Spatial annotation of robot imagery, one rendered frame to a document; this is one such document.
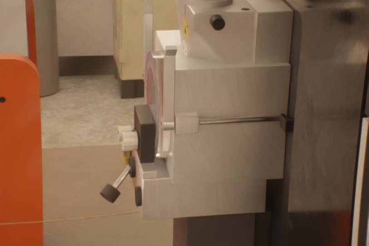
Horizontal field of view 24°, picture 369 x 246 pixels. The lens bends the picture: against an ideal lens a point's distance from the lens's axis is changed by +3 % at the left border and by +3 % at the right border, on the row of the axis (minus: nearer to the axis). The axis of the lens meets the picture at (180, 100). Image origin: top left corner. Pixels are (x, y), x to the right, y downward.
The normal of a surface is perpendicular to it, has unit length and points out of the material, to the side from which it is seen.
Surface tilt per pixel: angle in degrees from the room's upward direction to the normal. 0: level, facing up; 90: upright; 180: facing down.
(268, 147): 90
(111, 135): 0
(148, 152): 90
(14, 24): 0
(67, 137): 0
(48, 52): 90
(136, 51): 90
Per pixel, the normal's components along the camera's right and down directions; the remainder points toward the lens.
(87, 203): 0.03, -0.93
